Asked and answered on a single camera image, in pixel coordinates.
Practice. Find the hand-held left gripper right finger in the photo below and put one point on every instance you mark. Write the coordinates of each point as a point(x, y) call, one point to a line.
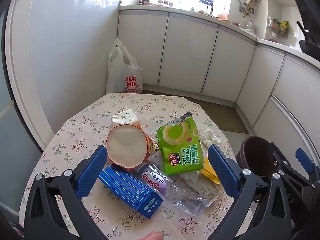
point(222, 170)

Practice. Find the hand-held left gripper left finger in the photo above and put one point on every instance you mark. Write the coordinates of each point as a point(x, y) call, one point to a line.
point(92, 172)

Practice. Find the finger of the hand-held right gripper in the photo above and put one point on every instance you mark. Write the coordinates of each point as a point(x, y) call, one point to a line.
point(277, 155)
point(303, 161)

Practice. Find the yellow packet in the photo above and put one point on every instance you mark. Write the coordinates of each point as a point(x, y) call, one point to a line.
point(208, 171)

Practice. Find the brown round trash bin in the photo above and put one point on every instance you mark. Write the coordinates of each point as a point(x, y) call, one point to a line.
point(252, 155)

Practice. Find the clear plastic wrapper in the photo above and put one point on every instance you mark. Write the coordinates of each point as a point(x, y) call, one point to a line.
point(208, 192)

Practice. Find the white tissue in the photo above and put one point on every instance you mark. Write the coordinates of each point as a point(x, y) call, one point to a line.
point(190, 176)
point(210, 136)

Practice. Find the blue cardboard box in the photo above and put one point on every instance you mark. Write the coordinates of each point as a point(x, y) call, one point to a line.
point(127, 187)

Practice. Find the red instant noodle cup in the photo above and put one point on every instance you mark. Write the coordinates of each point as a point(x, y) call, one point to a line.
point(125, 145)

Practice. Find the green snack bag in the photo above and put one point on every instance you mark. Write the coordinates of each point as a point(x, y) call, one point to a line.
point(180, 145)

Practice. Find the clear plastic bottle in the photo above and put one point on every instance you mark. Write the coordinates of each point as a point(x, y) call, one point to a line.
point(152, 180)

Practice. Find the white paper cup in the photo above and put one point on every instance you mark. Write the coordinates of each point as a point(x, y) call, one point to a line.
point(127, 117)

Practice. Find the person's left hand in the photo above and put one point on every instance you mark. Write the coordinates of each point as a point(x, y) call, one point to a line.
point(154, 236)

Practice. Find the floral tablecloth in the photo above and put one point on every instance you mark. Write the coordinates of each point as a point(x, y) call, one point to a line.
point(82, 120)

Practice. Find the white plastic shopping bag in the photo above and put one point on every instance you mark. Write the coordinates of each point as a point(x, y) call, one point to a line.
point(125, 80)

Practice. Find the black frying pan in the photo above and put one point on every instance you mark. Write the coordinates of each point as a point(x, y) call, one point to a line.
point(310, 47)

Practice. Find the white kitchen cabinets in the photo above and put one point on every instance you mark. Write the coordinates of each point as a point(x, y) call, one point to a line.
point(187, 55)

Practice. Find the white kitchen countertop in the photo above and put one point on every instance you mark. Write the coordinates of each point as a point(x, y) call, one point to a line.
point(240, 31)

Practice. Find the glass jar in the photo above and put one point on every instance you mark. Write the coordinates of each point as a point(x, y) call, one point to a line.
point(250, 24)

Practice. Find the black range hood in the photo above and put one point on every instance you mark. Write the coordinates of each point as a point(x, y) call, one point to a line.
point(305, 0)

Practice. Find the white door frame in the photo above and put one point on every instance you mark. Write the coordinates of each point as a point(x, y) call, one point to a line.
point(25, 80)

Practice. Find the wall basket of seasoning packets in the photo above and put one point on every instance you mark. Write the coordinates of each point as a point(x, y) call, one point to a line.
point(278, 26)

